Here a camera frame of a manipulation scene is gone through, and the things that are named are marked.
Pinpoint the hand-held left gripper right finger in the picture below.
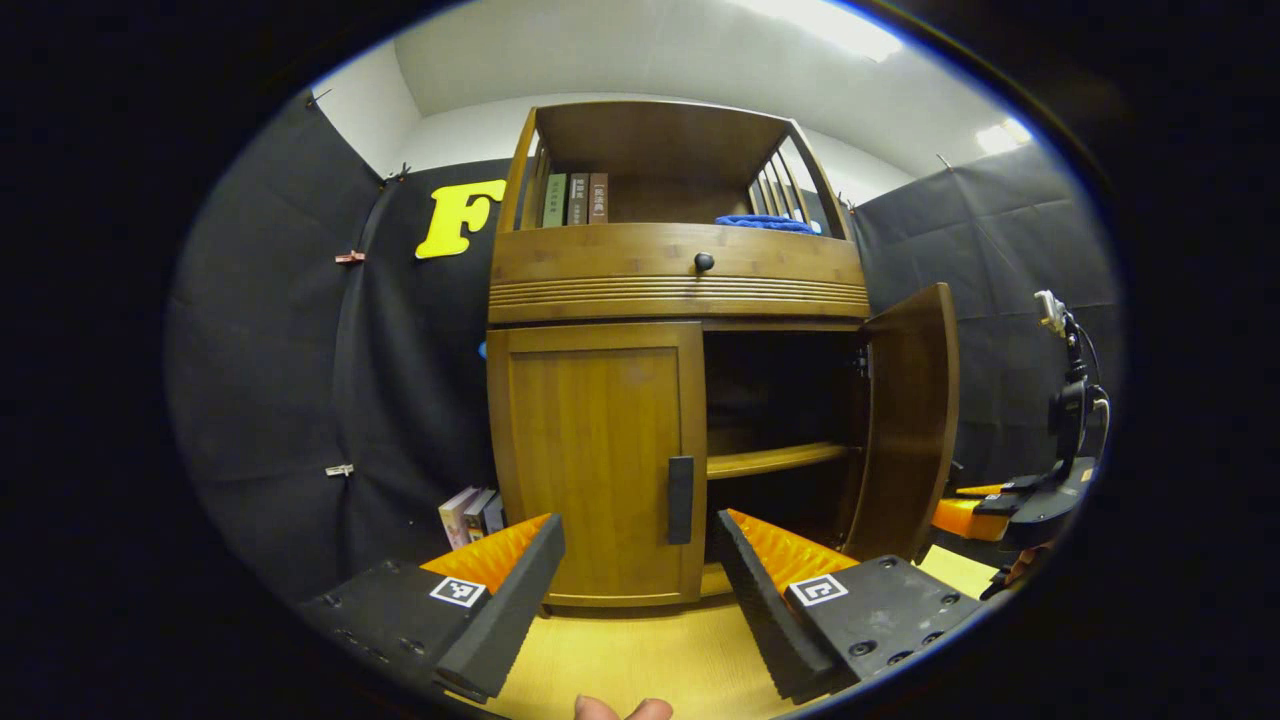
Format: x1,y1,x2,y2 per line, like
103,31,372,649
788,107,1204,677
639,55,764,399
715,507,989,705

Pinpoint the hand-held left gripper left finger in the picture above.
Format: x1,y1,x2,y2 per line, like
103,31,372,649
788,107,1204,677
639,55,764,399
298,512,567,704

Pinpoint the wooden cabinet door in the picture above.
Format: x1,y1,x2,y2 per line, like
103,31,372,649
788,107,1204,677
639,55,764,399
843,283,961,564
487,322,709,608

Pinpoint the wooden double-door shoe cabinet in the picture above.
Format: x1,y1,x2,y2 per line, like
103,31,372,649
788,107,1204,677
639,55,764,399
486,98,873,609

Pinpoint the grey book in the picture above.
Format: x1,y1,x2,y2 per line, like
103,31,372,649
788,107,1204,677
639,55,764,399
462,489,497,544

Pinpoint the pink book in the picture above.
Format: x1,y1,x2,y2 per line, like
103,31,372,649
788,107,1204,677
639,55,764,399
438,487,481,552

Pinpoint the wooden inner shelf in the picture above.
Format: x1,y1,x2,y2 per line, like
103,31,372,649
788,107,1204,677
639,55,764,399
706,441,863,481

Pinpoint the small ceiling light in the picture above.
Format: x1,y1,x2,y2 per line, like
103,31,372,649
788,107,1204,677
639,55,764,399
975,117,1034,156

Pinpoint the black backdrop cloth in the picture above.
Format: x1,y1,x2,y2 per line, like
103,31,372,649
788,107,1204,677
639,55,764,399
165,90,1126,606

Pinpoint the blue folded towel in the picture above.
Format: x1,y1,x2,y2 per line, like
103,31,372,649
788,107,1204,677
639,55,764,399
714,214,823,236

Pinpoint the wooden drawer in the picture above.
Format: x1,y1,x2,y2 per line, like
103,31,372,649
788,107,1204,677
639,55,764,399
489,222,871,323

